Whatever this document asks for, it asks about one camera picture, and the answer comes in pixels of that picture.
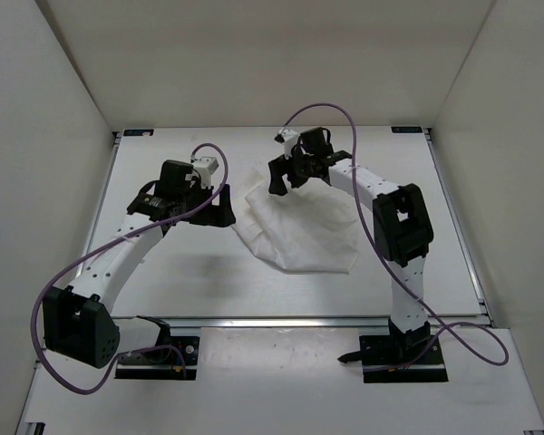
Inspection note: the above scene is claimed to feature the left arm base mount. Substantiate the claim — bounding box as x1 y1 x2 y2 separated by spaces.
114 316 200 382

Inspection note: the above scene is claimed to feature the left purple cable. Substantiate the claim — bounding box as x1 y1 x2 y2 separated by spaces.
30 143 230 392

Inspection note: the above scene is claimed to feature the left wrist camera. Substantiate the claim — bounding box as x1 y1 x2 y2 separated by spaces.
191 157 219 179

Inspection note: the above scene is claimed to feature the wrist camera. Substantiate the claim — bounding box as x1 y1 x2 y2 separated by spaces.
191 157 219 179
274 128 300 159

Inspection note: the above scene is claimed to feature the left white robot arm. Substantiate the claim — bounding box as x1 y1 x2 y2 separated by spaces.
42 157 236 369

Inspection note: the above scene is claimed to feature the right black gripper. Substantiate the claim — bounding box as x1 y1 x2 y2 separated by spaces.
269 146 316 197

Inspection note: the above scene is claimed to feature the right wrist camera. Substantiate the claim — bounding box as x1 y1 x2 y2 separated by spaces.
274 128 300 159

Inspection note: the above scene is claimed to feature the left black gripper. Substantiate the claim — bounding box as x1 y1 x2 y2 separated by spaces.
181 178 237 224

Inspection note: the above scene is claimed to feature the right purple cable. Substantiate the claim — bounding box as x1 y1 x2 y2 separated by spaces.
283 103 510 373

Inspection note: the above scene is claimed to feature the white pleated skirt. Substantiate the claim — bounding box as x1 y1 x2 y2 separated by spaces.
232 169 359 274

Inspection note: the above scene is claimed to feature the left blue table label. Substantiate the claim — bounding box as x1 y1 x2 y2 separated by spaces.
122 129 154 137

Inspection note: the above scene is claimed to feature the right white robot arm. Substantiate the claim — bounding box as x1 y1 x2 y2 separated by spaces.
268 127 433 363

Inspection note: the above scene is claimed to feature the right blue table label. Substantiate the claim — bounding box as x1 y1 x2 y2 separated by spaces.
391 126 423 134

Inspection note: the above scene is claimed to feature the purple cable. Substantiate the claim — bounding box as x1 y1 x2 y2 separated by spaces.
30 143 230 392
283 103 510 373

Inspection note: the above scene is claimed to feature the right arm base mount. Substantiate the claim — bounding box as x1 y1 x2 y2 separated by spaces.
337 321 449 384

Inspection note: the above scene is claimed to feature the blue table label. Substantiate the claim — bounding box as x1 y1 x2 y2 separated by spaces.
122 129 154 137
391 126 423 134

